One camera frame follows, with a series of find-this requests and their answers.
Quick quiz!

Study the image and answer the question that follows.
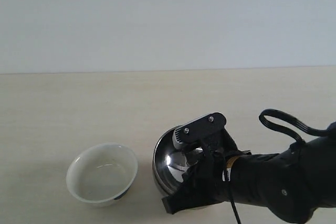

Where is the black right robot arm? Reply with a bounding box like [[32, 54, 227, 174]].
[[152, 114, 335, 223]]

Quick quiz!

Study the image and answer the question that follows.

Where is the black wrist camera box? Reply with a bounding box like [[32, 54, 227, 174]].
[[172, 112, 227, 152]]

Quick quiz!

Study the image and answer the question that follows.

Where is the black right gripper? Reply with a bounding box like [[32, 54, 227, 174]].
[[162, 132, 239, 214]]

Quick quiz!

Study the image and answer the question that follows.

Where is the white ceramic bowl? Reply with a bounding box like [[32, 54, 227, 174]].
[[66, 143, 139, 207]]

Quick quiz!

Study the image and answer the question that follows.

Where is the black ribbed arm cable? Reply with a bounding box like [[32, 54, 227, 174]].
[[258, 109, 331, 151]]

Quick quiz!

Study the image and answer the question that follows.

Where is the thin black camera cable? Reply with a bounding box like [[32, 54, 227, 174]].
[[201, 140, 244, 224]]

